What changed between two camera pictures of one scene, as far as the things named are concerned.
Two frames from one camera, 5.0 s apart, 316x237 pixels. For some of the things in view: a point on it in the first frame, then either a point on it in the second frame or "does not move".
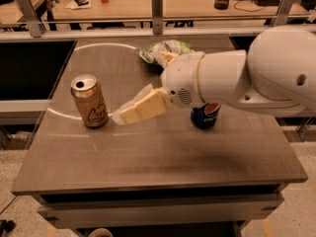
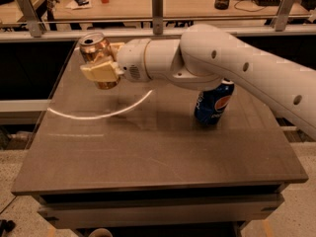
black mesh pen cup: [221, 2] does not move
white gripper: [180, 79] → [130, 60]
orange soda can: [89, 93] → [96, 48]
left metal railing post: [35, 25] does not move
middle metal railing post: [157, 11] does not move
